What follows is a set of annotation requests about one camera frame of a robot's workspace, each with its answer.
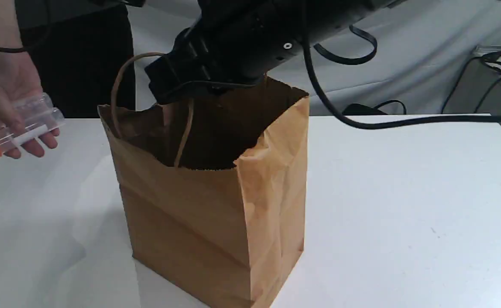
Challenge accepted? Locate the grey box right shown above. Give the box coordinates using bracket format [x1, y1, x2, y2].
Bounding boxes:
[441, 45, 501, 116]

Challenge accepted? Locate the black object behind table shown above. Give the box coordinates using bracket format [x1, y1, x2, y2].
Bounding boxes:
[342, 100, 408, 116]

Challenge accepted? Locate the brown paper bag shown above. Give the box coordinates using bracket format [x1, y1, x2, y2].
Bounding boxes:
[98, 53, 309, 308]

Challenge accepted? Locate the orange-capped clear tube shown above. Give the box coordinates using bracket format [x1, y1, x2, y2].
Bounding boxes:
[0, 108, 65, 157]
[0, 93, 53, 129]

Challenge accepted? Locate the person's bare hand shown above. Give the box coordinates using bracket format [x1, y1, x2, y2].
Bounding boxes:
[0, 53, 59, 160]

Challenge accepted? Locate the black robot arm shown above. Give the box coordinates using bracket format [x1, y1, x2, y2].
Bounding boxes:
[145, 0, 399, 105]

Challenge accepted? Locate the black cable bundle right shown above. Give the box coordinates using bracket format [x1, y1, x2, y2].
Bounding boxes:
[441, 48, 501, 114]

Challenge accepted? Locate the grey backdrop cloth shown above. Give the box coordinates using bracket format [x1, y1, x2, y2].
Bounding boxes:
[129, 0, 501, 115]

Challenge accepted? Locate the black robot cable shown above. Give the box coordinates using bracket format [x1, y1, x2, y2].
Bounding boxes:
[300, 0, 501, 130]

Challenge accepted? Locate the person's dark clothed torso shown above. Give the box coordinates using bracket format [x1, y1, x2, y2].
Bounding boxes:
[16, 0, 134, 118]

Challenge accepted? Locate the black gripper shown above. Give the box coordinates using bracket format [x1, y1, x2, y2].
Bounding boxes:
[145, 26, 277, 105]

